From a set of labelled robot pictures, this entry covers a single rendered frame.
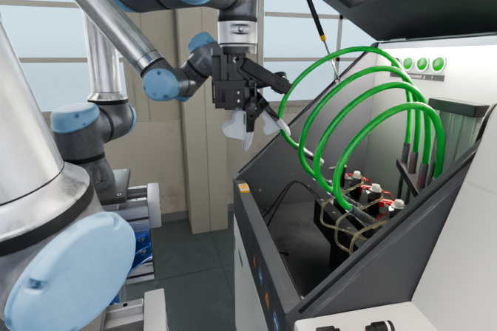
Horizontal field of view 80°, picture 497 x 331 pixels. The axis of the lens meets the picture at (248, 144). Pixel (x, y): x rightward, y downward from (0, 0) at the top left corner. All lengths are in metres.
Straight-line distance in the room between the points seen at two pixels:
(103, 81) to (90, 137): 0.18
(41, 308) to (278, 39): 2.49
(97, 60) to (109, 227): 0.73
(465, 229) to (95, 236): 0.51
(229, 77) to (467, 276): 0.51
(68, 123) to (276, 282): 0.63
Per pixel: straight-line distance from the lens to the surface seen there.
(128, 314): 0.61
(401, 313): 0.63
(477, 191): 0.57
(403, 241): 0.57
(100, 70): 0.98
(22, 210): 0.29
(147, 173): 2.60
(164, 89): 0.71
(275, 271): 0.70
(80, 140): 0.89
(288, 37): 2.67
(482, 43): 0.89
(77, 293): 0.33
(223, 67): 0.58
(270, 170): 1.14
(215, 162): 2.34
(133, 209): 0.93
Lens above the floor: 1.40
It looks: 17 degrees down
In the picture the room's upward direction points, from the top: straight up
